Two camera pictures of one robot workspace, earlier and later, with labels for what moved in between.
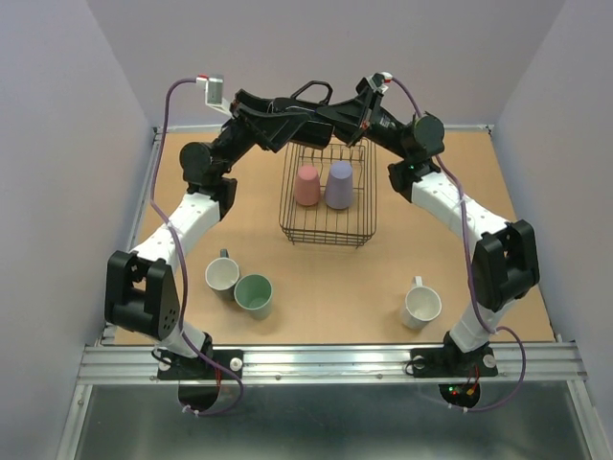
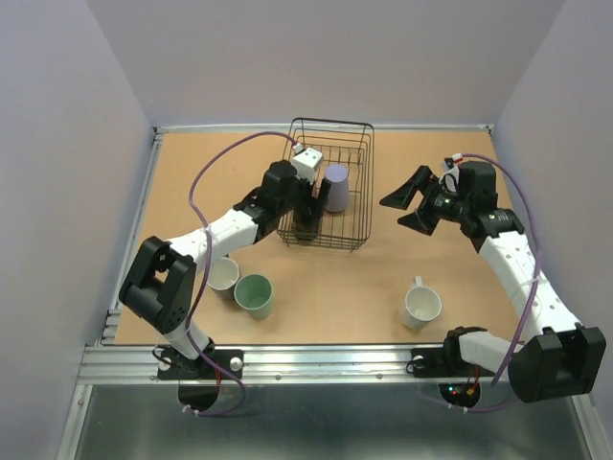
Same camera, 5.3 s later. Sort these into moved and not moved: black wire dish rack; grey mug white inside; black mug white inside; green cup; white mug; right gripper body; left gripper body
Moved: right gripper body; black mug white inside; left gripper body
Not moved: black wire dish rack; grey mug white inside; green cup; white mug
